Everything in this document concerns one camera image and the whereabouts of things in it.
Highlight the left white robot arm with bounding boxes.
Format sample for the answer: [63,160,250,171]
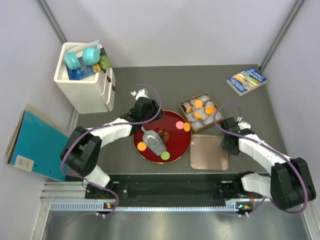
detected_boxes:
[60,88,164,199]

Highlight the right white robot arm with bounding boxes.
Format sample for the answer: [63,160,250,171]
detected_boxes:
[213,114,317,214]

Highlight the square gold cookie tin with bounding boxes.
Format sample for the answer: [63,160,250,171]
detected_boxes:
[179,92,225,134]

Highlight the round red lacquer tray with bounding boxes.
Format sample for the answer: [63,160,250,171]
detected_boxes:
[133,110,192,164]

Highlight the green round cookie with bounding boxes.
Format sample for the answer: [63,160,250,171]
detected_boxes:
[160,151,170,161]

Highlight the gold tin lid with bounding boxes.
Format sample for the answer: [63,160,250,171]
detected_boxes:
[189,134,230,171]

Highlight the orange round cookie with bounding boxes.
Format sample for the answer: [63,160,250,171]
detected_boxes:
[194,99,203,109]
[136,141,147,152]
[193,112,202,119]
[183,122,191,132]
[185,106,193,114]

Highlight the green card in box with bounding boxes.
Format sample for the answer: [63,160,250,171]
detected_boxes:
[92,47,112,74]

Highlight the pink round cookie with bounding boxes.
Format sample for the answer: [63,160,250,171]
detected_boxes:
[175,121,184,130]

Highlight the white storage drawer box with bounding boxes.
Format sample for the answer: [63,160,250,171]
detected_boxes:
[53,42,116,114]

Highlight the teal folder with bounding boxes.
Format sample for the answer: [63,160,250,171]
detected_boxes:
[5,104,69,182]

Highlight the colourful paperback book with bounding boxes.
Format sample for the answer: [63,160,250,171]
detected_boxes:
[226,67,267,96]

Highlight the orange fish-shaped cookie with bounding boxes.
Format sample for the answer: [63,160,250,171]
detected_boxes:
[205,106,215,115]

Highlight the teal headphones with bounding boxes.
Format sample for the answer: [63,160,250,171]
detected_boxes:
[63,40,101,70]

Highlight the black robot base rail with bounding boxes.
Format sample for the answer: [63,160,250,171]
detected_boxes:
[85,173,250,207]

